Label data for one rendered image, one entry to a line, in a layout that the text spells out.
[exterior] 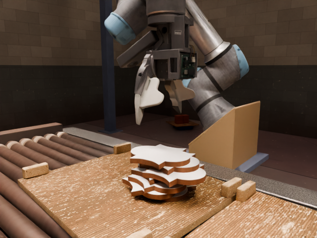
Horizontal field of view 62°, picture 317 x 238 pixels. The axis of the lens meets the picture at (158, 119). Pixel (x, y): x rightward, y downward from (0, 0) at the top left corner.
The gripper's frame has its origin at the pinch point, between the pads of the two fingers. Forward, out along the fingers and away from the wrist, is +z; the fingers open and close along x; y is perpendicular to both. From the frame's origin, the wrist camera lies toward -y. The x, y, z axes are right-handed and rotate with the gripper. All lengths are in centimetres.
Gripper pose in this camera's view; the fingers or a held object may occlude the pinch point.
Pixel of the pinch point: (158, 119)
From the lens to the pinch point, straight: 55.5
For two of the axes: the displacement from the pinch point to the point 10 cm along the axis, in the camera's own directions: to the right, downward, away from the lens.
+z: 0.1, 9.8, 1.9
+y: 8.1, 1.0, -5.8
